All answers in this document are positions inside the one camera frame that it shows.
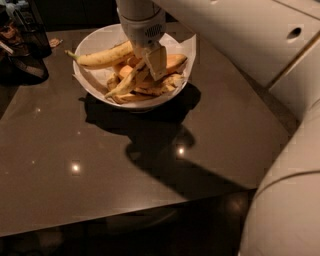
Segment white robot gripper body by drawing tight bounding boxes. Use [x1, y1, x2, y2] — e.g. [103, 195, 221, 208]
[118, 9, 166, 48]

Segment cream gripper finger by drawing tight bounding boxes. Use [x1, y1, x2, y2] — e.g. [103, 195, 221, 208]
[133, 44, 146, 59]
[144, 45, 167, 81]

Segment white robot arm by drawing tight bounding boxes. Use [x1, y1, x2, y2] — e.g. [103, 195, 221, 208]
[116, 0, 320, 256]

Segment long upper yellow banana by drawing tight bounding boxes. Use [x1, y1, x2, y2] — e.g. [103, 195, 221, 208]
[65, 41, 134, 69]

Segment white bowl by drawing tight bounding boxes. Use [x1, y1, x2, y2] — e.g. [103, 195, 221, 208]
[73, 24, 196, 111]

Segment bottom banana in bowl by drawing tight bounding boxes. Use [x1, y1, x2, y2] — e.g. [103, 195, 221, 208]
[112, 93, 153, 104]

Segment orange sweet potato piece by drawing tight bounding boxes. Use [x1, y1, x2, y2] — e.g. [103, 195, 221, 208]
[166, 54, 187, 74]

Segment small crumpled wrapper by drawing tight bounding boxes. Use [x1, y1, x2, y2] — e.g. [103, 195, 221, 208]
[49, 38, 63, 48]

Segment black mesh basket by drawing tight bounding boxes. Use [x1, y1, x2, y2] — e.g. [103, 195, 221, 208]
[21, 24, 52, 58]

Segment dark tray with items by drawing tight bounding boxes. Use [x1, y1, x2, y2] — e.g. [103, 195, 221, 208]
[0, 19, 49, 85]

